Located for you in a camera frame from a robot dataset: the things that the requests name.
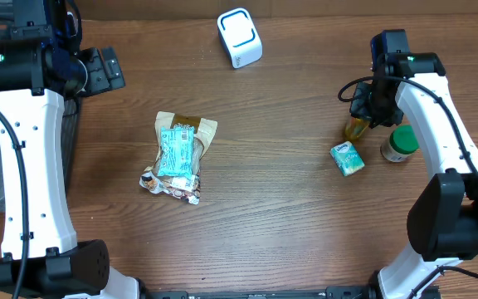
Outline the yellow liquid bottle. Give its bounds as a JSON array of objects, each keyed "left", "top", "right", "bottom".
[{"left": 344, "top": 116, "right": 370, "bottom": 141}]

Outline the green lid jar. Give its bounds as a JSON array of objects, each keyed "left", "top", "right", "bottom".
[{"left": 380, "top": 125, "right": 419, "bottom": 163}]

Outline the Kleenex tissue pack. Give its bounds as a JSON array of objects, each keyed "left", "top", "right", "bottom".
[{"left": 330, "top": 141, "right": 365, "bottom": 177}]

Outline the brown teal snack bag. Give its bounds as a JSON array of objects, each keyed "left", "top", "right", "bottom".
[{"left": 139, "top": 111, "right": 218, "bottom": 205}]

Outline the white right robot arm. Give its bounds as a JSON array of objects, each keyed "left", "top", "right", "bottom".
[{"left": 348, "top": 52, "right": 478, "bottom": 298}]

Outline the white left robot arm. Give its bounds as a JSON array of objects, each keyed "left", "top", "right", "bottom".
[{"left": 0, "top": 1, "right": 147, "bottom": 298}]

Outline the white barcode scanner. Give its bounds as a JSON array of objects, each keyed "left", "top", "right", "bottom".
[{"left": 217, "top": 7, "right": 263, "bottom": 69}]

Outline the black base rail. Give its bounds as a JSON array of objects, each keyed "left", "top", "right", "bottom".
[{"left": 140, "top": 286, "right": 381, "bottom": 299}]

